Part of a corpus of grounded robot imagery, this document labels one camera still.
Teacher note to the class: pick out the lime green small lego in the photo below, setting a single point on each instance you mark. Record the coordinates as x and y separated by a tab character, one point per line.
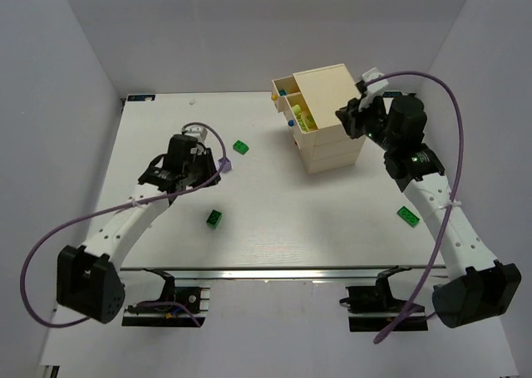
301	124

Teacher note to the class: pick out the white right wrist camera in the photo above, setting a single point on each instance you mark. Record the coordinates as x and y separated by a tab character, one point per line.
370	85

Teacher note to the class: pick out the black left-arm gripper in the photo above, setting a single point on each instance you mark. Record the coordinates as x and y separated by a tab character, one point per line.
206	167

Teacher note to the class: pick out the dark green lego front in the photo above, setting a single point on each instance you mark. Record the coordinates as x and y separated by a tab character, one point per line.
214	219

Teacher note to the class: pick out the dark green sloped lego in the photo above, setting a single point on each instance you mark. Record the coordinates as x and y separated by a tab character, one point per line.
240	147

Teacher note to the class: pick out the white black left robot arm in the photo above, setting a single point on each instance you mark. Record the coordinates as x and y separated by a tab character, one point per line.
88	279

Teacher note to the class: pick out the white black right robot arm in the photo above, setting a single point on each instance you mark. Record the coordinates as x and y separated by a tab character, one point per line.
479	285

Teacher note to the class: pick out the lime green lego front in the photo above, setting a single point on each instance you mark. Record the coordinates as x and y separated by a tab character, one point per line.
309	122

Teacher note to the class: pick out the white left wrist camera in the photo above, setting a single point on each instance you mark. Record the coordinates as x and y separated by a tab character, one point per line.
197	131

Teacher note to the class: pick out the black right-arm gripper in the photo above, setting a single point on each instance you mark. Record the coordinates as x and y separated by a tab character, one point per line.
354	118

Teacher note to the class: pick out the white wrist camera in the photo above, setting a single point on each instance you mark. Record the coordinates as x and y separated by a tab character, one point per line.
370	85
197	131

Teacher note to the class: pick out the purple square lego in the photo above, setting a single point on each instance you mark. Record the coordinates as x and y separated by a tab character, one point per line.
225	165

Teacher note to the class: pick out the cream plastic drawer cabinet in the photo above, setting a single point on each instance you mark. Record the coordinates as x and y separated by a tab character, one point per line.
325	89

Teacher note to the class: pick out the black table label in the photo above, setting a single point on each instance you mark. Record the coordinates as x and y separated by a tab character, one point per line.
140	98
392	94

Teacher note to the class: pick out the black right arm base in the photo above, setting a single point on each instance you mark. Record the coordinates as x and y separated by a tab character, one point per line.
370	308

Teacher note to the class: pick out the black table label left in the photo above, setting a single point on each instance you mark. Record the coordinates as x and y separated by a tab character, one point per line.
140	98

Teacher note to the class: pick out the black table label right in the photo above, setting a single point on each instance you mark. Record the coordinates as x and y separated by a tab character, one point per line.
392	94

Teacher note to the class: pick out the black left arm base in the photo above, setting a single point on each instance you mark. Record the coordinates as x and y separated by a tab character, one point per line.
157	298

